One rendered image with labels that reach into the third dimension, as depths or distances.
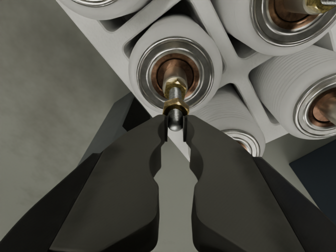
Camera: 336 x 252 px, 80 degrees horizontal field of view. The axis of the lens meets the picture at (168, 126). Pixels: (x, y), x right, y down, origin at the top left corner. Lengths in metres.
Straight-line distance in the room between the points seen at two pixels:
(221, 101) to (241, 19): 0.11
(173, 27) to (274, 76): 0.14
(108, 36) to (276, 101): 0.21
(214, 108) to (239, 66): 0.06
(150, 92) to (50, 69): 0.36
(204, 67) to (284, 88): 0.10
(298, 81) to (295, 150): 0.43
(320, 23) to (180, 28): 0.12
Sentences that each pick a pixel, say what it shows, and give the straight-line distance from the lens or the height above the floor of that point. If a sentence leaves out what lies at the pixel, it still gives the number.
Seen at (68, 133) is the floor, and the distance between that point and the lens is 0.61.
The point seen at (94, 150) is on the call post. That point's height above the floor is 0.21.
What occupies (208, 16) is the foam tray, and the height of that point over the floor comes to 0.18.
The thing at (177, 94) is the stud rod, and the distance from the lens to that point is 0.15.
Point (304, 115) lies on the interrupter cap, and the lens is 0.26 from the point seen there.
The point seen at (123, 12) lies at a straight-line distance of 0.21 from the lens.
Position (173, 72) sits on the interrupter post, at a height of 0.27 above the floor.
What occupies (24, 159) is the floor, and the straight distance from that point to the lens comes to 0.75.
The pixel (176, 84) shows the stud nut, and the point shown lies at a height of 0.29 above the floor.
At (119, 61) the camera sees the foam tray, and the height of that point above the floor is 0.18.
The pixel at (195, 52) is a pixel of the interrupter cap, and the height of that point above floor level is 0.25.
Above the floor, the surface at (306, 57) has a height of 0.22.
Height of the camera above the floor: 0.45
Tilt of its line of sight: 58 degrees down
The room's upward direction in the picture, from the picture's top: 177 degrees counter-clockwise
